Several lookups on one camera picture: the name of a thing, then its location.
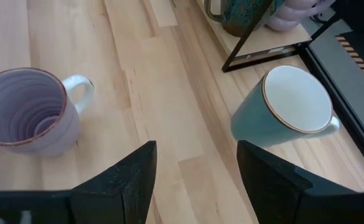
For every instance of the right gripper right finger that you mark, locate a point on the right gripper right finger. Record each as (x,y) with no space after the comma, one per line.
(268,186)

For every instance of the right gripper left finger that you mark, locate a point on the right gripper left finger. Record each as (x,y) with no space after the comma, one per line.
(119,193)

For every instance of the teal mug white interior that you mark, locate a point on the teal mug white interior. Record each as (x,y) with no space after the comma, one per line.
(250,121)

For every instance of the purple ribbed mug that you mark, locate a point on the purple ribbed mug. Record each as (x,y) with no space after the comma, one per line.
(60,137)

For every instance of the lavender bubble-shaped mug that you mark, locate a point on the lavender bubble-shaped mug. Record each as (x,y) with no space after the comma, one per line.
(290,15)

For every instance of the dark speckled teal-brown mug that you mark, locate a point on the dark speckled teal-brown mug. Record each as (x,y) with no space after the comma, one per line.
(240,15)

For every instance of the wooden mug shelf black frame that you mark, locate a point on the wooden mug shelf black frame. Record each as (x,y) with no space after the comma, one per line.
(262,43)

